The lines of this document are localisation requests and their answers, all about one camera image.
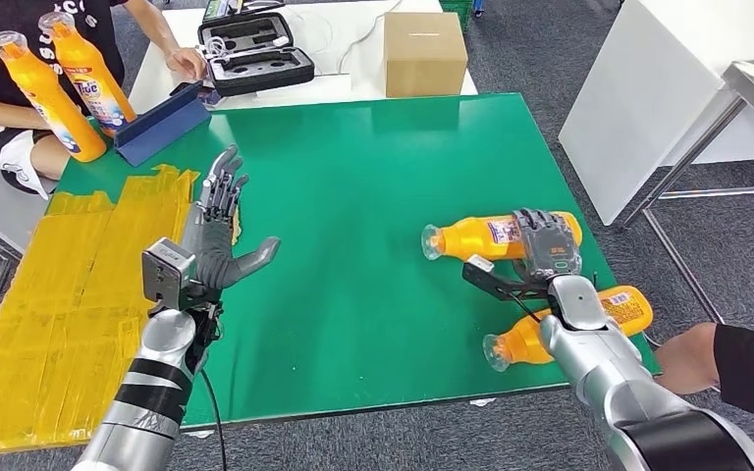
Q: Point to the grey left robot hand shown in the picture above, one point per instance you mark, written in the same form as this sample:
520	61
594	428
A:
214	253

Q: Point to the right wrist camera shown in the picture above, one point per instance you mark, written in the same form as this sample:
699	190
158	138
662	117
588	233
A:
494	283

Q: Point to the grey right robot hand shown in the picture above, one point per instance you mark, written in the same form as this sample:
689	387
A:
549	247

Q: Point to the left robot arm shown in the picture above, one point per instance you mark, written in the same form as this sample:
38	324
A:
149	390

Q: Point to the green plastic crate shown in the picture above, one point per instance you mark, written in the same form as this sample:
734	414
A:
455	10

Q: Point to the white table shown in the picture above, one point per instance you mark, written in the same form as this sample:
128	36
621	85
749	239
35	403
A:
325	39

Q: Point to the blue tablet case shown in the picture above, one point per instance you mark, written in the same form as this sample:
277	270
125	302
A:
162	127

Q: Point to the yellow plastic sheet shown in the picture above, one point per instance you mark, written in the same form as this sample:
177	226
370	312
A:
58	292

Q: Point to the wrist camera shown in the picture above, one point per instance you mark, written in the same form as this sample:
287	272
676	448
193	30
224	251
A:
494	283
167	273

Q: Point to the orange detergent bottle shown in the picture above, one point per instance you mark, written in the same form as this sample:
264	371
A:
52	110
474	237
520	341
91	84

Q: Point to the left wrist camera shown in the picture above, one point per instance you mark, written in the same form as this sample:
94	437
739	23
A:
167	273

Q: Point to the cardboard box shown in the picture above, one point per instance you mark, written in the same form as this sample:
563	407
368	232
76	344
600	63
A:
424	58

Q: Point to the green printed package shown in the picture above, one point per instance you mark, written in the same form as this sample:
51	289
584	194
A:
234	8

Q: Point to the white panel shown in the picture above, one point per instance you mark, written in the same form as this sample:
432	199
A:
637	97

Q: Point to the black foam-lined case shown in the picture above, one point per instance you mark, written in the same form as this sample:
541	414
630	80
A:
260	71

